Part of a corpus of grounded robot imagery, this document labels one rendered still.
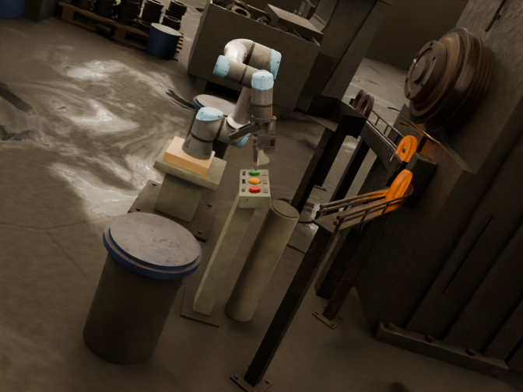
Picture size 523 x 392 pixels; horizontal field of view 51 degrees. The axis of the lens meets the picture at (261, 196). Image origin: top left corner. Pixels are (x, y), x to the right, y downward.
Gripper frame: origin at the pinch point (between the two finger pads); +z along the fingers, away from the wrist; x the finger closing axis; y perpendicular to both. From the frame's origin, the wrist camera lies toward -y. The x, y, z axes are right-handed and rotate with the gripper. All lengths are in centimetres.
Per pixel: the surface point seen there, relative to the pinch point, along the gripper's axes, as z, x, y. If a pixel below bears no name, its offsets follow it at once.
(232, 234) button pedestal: 21.9, -12.5, -7.8
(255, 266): 38.1, -8.9, 1.2
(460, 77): -27, 38, 86
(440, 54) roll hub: -34, 51, 80
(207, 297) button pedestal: 50, -13, -18
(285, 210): 15.4, -4.8, 12.0
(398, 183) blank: 8, 6, 57
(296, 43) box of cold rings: 8, 297, 38
